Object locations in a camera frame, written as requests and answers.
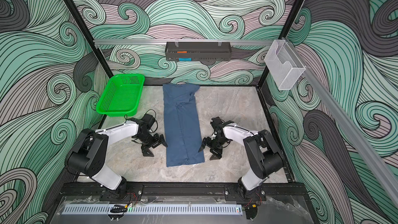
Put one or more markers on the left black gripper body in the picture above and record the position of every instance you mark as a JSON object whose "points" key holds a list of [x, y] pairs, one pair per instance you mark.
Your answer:
{"points": [[151, 141]]}

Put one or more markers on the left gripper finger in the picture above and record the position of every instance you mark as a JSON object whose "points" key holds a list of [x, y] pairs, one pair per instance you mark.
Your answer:
{"points": [[147, 152], [161, 140]]}

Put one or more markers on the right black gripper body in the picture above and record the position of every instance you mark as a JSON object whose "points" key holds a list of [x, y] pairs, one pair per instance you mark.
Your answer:
{"points": [[217, 143]]}

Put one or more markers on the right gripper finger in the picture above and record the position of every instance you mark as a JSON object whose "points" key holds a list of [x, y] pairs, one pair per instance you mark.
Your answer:
{"points": [[205, 143], [216, 154]]}

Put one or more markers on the blue t-shirt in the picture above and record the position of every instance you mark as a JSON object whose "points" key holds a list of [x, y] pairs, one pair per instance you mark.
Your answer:
{"points": [[181, 125]]}

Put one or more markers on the green plastic basket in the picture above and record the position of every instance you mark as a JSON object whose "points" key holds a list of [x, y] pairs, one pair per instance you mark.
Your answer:
{"points": [[121, 95]]}

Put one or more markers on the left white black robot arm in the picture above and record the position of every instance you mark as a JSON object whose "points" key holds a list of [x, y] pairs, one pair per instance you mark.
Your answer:
{"points": [[88, 155]]}

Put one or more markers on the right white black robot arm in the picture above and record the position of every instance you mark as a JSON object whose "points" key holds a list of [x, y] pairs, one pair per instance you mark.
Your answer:
{"points": [[264, 154]]}

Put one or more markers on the white slotted cable duct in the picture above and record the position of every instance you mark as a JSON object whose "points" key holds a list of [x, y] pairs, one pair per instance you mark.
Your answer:
{"points": [[155, 209]]}

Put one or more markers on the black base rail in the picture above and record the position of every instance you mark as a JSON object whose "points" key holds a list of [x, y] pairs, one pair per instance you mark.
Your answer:
{"points": [[139, 191]]}

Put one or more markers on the black wall tray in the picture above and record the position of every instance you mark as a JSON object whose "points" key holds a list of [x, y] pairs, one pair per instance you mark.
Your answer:
{"points": [[203, 52]]}

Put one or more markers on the clear acrylic wall holder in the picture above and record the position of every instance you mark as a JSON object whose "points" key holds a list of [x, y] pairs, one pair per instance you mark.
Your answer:
{"points": [[284, 64]]}

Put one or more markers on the aluminium back rail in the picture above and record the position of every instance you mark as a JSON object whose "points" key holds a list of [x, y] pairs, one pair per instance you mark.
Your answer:
{"points": [[141, 41]]}

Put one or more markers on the aluminium rail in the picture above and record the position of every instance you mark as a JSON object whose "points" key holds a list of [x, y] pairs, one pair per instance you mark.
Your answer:
{"points": [[141, 41], [375, 163]]}

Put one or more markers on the aluminium right rail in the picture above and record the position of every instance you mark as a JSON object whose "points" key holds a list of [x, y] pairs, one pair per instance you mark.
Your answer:
{"points": [[375, 163]]}

